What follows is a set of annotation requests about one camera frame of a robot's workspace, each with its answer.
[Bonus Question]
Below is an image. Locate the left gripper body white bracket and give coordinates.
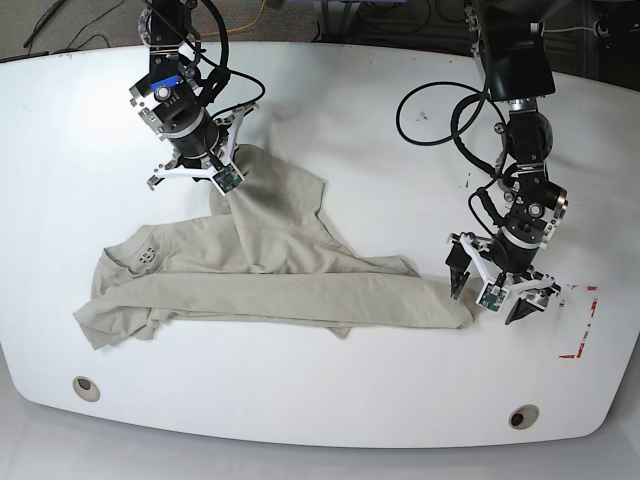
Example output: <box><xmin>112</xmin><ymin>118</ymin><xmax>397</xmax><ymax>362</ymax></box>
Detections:
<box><xmin>448</xmin><ymin>233</ymin><xmax>561</xmax><ymax>309</ymax></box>

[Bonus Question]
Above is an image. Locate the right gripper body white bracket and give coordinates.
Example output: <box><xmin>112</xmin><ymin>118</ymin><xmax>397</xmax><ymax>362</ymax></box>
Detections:
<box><xmin>147</xmin><ymin>103</ymin><xmax>257</xmax><ymax>191</ymax></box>

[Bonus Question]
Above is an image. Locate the beige t-shirt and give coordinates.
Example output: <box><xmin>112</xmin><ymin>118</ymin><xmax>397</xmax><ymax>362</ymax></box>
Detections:
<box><xmin>74</xmin><ymin>145</ymin><xmax>473</xmax><ymax>349</ymax></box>

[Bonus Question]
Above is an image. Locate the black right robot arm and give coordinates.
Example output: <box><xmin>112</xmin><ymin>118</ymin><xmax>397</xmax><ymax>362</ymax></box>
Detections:
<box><xmin>130</xmin><ymin>1</ymin><xmax>266</xmax><ymax>195</ymax></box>

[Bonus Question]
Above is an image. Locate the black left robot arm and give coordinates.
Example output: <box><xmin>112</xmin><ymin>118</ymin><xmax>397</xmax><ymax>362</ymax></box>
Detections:
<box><xmin>438</xmin><ymin>1</ymin><xmax>568</xmax><ymax>324</ymax></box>

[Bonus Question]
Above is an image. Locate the red tape rectangle marking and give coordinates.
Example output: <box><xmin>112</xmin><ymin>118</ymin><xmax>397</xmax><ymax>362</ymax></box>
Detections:
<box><xmin>554</xmin><ymin>284</ymin><xmax>600</xmax><ymax>360</ymax></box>

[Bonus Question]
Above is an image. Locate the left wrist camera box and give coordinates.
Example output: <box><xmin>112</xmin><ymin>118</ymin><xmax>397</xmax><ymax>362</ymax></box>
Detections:
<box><xmin>476</xmin><ymin>283</ymin><xmax>509</xmax><ymax>313</ymax></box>

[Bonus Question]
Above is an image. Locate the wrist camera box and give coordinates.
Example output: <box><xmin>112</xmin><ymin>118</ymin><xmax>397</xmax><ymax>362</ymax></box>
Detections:
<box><xmin>212</xmin><ymin>163</ymin><xmax>244</xmax><ymax>196</ymax></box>
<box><xmin>476</xmin><ymin>283</ymin><xmax>509</xmax><ymax>313</ymax></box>

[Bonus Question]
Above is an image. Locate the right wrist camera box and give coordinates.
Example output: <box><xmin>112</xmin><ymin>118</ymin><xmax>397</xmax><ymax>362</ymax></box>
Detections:
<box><xmin>212</xmin><ymin>163</ymin><xmax>244</xmax><ymax>196</ymax></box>

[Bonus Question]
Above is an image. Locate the right table cable grommet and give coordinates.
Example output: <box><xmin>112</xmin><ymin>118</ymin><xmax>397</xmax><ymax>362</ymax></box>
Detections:
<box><xmin>508</xmin><ymin>404</ymin><xmax>540</xmax><ymax>430</ymax></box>

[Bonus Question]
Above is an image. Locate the table cable grommet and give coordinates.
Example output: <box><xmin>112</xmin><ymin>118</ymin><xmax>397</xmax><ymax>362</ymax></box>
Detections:
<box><xmin>508</xmin><ymin>404</ymin><xmax>540</xmax><ymax>430</ymax></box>
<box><xmin>72</xmin><ymin>376</ymin><xmax>100</xmax><ymax>403</ymax></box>

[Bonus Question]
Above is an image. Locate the yellow cable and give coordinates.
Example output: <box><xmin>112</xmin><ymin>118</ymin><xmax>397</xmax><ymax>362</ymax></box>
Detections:
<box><xmin>183</xmin><ymin>0</ymin><xmax>266</xmax><ymax>43</ymax></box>

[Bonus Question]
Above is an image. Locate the left table cable grommet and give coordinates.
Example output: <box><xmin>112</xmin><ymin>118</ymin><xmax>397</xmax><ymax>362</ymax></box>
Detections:
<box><xmin>72</xmin><ymin>376</ymin><xmax>100</xmax><ymax>403</ymax></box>

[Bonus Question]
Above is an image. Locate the white cable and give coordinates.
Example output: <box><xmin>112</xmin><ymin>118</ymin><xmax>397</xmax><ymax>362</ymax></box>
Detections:
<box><xmin>542</xmin><ymin>21</ymin><xmax>596</xmax><ymax>36</ymax></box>

